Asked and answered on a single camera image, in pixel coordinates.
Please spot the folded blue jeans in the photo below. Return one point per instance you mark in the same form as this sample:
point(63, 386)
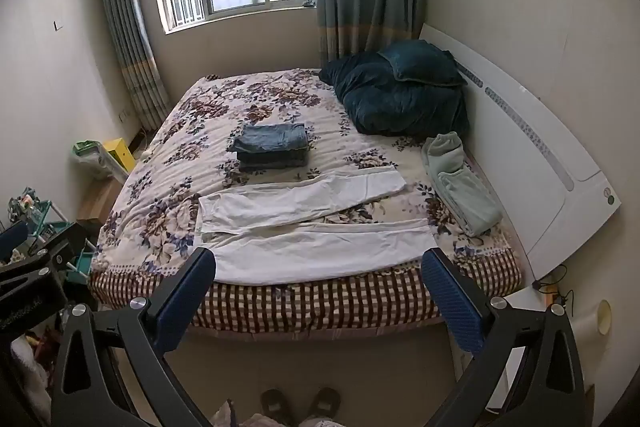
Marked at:
point(270, 137)

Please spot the wall socket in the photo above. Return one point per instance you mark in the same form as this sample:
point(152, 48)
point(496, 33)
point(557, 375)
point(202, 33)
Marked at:
point(123, 115)

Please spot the teal storage rack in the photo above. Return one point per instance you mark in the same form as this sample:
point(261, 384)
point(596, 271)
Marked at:
point(42, 217)

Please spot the white headboard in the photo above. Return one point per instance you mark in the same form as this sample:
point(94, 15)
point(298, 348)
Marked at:
point(540, 167)

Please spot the light green pants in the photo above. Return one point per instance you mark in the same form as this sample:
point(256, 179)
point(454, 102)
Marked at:
point(460, 197)

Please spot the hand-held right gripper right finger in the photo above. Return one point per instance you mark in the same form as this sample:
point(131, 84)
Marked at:
point(454, 307)

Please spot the yellow box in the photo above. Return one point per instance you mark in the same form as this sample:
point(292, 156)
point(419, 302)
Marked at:
point(120, 153)

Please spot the floral blanket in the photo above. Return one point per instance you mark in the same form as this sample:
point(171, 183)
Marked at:
point(210, 132)

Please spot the clear plastic bag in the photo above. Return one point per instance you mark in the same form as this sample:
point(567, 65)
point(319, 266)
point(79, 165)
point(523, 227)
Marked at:
point(95, 159)

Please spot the wooden side cabinet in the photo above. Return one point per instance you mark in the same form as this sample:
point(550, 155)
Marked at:
point(97, 204)

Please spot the dark slipper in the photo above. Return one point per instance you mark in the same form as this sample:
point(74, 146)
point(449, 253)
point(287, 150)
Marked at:
point(324, 402)
point(277, 404)

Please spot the dark teal duvet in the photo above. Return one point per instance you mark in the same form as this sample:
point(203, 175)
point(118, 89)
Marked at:
point(395, 107)

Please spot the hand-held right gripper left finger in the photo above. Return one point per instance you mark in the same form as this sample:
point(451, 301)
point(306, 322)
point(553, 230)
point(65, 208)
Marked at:
point(184, 302)

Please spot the dark teal pillow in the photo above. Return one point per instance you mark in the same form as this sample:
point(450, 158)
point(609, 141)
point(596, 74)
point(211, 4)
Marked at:
point(425, 64)

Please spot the white pants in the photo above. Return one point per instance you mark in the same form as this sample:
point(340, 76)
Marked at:
point(300, 227)

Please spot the brown checkered bed sheet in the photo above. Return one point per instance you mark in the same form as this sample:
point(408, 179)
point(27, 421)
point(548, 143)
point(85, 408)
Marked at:
point(320, 302)

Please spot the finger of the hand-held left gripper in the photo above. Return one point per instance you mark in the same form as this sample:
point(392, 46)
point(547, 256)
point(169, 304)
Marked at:
point(14, 239)

